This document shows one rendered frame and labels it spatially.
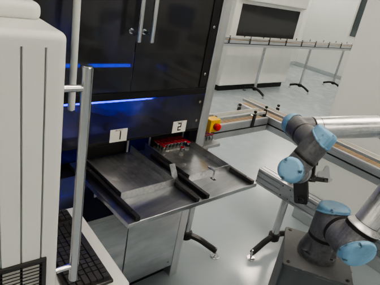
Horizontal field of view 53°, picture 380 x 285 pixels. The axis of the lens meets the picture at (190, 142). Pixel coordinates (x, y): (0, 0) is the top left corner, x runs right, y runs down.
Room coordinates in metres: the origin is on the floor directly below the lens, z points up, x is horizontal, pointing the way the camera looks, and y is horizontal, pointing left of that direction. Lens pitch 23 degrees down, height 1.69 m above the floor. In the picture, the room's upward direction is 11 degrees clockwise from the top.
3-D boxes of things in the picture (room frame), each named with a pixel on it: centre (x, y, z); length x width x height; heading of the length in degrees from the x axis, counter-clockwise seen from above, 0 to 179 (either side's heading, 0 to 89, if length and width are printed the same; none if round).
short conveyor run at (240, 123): (2.23, -0.20, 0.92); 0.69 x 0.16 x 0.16; 135
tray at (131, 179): (1.43, 0.24, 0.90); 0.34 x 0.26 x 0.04; 45
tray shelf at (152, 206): (1.50, 0.07, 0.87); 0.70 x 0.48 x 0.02; 135
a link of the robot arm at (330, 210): (1.25, -0.58, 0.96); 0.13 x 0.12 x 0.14; 15
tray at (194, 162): (1.67, 0.00, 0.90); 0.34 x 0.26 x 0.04; 45
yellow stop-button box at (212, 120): (1.93, -0.09, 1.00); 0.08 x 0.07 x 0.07; 45
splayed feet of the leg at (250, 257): (2.30, -0.72, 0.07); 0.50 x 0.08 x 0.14; 135
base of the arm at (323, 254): (1.25, -0.57, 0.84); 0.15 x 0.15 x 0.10
